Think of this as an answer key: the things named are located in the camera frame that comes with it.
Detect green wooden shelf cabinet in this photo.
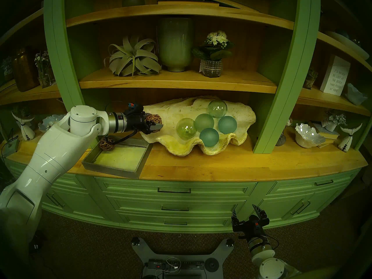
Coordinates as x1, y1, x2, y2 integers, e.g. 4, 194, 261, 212
0, 0, 372, 234

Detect pale flowers in white pot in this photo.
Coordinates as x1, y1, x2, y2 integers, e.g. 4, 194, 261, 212
322, 108, 347, 133

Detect large pale green vase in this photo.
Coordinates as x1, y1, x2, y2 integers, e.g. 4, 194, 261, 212
158, 17, 194, 72

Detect grey-green air plant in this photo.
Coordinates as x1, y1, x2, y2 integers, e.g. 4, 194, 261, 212
104, 34, 162, 78

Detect small grey box with wire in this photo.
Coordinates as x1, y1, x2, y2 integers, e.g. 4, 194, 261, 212
1, 129, 20, 158

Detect woven rattan ball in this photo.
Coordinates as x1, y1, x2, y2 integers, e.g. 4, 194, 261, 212
145, 113, 162, 133
99, 137, 116, 151

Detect small figurine on stone base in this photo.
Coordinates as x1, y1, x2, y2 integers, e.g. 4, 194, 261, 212
276, 117, 293, 146

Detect white whale tail figurine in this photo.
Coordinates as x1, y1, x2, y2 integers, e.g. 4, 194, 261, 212
12, 111, 36, 141
338, 123, 363, 153

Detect white ruffled shell bowl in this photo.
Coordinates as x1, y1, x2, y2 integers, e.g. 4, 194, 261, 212
38, 114, 67, 133
295, 123, 326, 149

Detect flat tan book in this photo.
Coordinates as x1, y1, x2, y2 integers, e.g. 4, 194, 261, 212
158, 1, 220, 6

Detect small flowers in glass jar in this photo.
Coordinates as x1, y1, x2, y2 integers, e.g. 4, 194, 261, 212
34, 50, 56, 88

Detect white flowers in glass vase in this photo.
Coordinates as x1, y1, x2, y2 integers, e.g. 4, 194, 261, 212
192, 31, 234, 78

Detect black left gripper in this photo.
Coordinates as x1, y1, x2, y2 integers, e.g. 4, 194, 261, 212
124, 103, 164, 135

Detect thin white cable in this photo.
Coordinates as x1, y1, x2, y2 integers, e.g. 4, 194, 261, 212
166, 257, 181, 273

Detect frosted teal glass ball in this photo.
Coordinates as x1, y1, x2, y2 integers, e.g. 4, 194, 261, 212
218, 116, 237, 135
194, 113, 215, 133
199, 128, 220, 147

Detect white ruffled ceramic bowl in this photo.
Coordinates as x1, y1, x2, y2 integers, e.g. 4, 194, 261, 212
346, 83, 368, 106

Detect brown glass jug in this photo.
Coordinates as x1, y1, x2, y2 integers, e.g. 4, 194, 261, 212
13, 46, 40, 92

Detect giant clam shell bowl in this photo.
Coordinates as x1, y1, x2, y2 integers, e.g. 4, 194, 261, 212
139, 96, 257, 156

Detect clear green glass ball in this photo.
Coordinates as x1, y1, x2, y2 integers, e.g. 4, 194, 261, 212
176, 118, 197, 139
208, 99, 228, 118

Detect slanted old book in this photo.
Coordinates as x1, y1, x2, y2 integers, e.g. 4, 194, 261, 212
205, 0, 260, 13

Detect black power strip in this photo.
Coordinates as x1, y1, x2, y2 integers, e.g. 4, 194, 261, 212
148, 260, 205, 271

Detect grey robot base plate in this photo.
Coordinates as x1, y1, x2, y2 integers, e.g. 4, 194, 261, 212
131, 237, 234, 279

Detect small dark potted plant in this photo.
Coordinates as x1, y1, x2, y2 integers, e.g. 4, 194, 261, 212
303, 69, 319, 90

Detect white quote sign block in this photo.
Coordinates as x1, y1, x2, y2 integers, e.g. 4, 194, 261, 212
320, 55, 351, 96

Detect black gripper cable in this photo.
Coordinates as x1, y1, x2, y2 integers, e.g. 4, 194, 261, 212
109, 129, 138, 145

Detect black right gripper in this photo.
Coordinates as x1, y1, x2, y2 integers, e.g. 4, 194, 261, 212
232, 204, 269, 239

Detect grey metal square tray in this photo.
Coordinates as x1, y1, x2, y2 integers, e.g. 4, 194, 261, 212
82, 135, 153, 180

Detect black round base disc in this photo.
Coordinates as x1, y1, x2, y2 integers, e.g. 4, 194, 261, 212
204, 257, 219, 272

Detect grey-blue old book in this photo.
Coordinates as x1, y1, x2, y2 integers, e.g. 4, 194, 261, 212
308, 121, 340, 140

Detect large white plate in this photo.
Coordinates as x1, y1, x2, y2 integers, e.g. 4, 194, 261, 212
325, 31, 369, 60

